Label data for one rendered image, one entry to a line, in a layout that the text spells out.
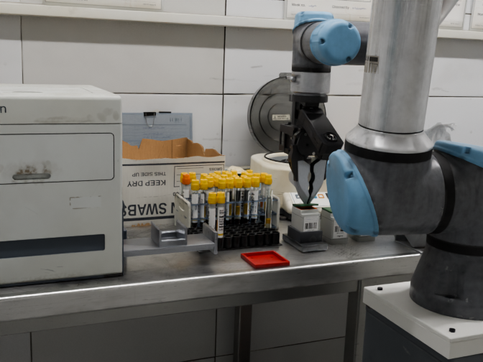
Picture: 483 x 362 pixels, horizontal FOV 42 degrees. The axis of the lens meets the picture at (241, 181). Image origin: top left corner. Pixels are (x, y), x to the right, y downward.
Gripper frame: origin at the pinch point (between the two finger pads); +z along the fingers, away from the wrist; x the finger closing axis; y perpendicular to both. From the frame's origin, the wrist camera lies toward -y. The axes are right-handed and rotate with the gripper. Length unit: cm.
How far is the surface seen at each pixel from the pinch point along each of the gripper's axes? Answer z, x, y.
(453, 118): -9, -83, 57
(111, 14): -36, 28, 54
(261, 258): 9.6, 11.9, -5.3
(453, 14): -42, -79, 57
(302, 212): 2.5, 1.7, -0.7
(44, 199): -4, 50, -7
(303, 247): 8.6, 2.6, -3.8
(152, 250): 6.1, 32.5, -5.5
